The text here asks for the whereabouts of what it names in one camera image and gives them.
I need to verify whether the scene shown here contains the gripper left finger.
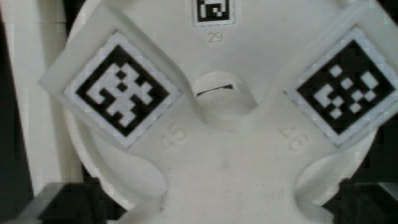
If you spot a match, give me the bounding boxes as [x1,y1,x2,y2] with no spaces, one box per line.
[11,181,126,224]

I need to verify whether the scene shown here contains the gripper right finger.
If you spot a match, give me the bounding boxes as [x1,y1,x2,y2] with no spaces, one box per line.
[323,180,398,224]

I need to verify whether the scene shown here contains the white cross-shaped table base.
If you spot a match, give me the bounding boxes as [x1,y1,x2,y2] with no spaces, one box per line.
[37,0,398,224]

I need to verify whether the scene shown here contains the white cylindrical table leg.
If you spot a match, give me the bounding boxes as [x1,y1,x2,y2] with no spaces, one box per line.
[194,71,258,122]

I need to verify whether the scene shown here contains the white front fence bar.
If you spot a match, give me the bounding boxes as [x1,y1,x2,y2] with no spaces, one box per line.
[0,0,82,194]

